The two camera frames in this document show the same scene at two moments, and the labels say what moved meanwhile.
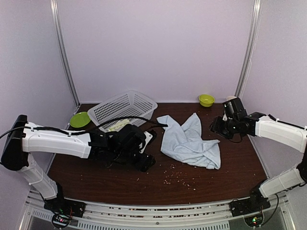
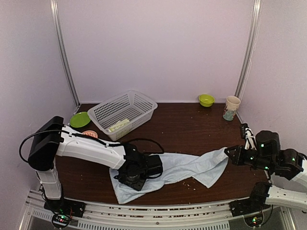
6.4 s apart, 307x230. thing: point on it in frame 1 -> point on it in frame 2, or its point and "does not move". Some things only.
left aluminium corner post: [55, 13] does not move
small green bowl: [206, 100] does not move
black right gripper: [215, 125] -> [238, 158]
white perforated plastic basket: [130, 104] does not move
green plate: [79, 120] does not move
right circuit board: [254, 221] does not move
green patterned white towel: [119, 125] does not move
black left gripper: [145, 163] -> [137, 186]
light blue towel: [185, 143] -> [177, 168]
